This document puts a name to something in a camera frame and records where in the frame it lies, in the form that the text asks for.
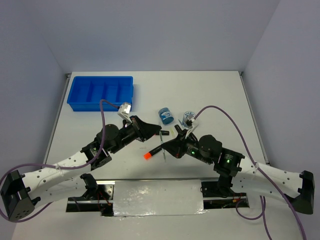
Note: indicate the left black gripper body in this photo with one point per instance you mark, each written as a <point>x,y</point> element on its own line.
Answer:
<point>130,133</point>

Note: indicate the orange black highlighter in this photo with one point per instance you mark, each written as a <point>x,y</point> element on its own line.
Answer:
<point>152,152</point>

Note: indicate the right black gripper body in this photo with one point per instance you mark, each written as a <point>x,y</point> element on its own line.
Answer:
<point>191,146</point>

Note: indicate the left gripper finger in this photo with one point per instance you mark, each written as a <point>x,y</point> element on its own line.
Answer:
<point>144,126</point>
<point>147,135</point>

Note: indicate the silver foil plate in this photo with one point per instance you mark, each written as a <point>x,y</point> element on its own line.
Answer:
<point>157,198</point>

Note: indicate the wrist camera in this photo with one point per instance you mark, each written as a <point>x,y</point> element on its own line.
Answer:
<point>124,111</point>
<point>192,125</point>

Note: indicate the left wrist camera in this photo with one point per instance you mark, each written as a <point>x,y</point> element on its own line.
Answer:
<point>124,111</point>

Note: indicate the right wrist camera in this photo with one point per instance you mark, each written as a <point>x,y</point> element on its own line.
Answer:
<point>192,125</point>

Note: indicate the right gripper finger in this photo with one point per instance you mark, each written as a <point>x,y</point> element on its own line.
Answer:
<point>173,148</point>
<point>181,134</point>

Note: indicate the blue slime jar upright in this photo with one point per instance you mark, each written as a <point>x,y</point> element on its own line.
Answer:
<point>187,116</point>

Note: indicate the pink black highlighter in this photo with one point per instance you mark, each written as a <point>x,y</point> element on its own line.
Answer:
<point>164,132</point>

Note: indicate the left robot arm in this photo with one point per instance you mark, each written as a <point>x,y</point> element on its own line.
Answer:
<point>22,193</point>

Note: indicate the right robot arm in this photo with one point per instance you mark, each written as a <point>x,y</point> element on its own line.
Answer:
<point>238,174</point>

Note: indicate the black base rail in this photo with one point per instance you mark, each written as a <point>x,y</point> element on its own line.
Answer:
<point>103,203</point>

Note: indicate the blue slime jar lying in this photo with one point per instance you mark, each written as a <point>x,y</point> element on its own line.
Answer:
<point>166,116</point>

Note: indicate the blue compartment tray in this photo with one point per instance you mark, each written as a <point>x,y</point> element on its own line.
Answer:
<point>87,91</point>

